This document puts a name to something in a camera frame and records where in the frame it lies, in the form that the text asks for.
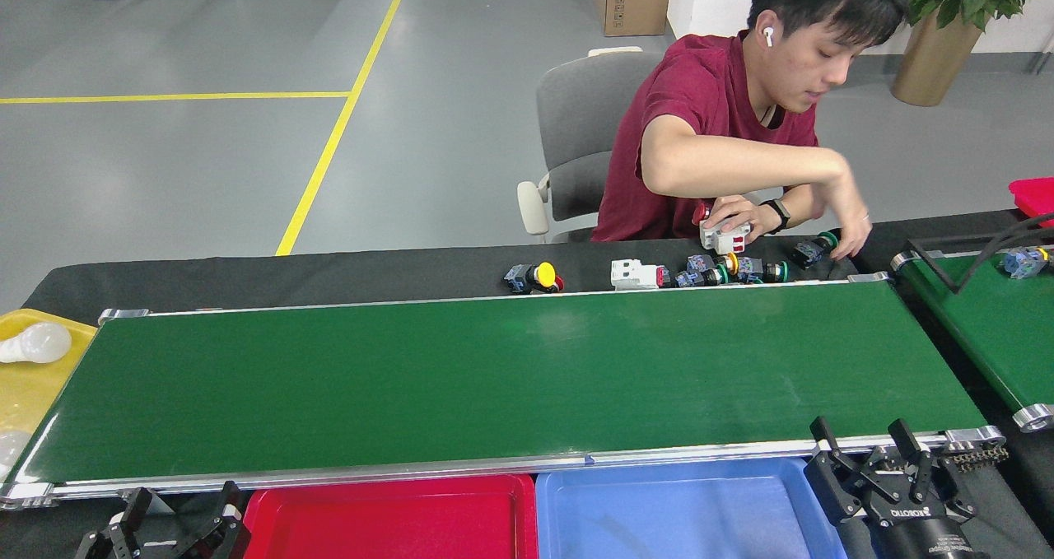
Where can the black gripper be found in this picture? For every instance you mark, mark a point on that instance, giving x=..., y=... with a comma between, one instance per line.
x=922, y=534

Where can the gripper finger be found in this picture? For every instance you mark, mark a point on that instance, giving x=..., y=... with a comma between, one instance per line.
x=107, y=542
x=222, y=542

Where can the green push button switch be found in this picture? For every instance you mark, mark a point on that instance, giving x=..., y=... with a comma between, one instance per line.
x=708, y=277
x=753, y=271
x=811, y=252

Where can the red push button switch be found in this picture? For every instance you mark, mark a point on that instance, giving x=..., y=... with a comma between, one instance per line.
x=1023, y=263

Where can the yellow push button switch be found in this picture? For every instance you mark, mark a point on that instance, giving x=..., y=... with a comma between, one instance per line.
x=700, y=263
x=542, y=277

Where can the white circuit breaker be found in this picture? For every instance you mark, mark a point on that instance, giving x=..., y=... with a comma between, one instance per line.
x=725, y=238
x=634, y=275

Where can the red mushroom push button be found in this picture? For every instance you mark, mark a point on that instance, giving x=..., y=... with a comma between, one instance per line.
x=700, y=213

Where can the yellow plastic tray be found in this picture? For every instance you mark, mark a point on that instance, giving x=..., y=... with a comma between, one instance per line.
x=33, y=394

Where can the red plastic tray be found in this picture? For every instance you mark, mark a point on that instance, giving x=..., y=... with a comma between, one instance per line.
x=395, y=526

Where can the short green conveyor belt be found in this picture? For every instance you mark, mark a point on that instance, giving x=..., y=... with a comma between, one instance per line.
x=988, y=337

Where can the blue plastic tray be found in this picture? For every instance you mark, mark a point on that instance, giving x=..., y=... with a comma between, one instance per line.
x=675, y=518

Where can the long green conveyor belt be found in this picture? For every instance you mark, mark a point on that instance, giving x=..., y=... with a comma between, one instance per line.
x=494, y=378

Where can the person's right hand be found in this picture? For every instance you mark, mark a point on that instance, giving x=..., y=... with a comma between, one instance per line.
x=852, y=221

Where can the person's left hand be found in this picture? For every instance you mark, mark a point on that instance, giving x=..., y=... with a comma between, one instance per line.
x=745, y=211

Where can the white light bulb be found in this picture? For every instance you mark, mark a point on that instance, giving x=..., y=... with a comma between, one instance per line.
x=12, y=448
x=41, y=342

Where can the black wrist watch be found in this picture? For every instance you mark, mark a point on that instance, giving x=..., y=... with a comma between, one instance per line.
x=776, y=213

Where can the red plastic bin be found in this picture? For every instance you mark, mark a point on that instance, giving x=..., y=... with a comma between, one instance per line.
x=1033, y=197

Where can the potted plant gold pot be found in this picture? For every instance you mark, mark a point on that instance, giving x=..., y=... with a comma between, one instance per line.
x=935, y=65

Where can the person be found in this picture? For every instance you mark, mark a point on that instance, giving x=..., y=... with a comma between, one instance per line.
x=700, y=90

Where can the white earbud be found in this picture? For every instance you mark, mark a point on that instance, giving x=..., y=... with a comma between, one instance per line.
x=768, y=36

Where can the grey office chair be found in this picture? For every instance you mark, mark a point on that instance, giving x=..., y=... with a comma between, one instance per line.
x=585, y=114

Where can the cardboard box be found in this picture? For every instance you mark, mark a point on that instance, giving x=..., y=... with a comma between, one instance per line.
x=630, y=3

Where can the black metal frame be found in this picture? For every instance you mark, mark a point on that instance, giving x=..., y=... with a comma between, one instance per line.
x=930, y=267

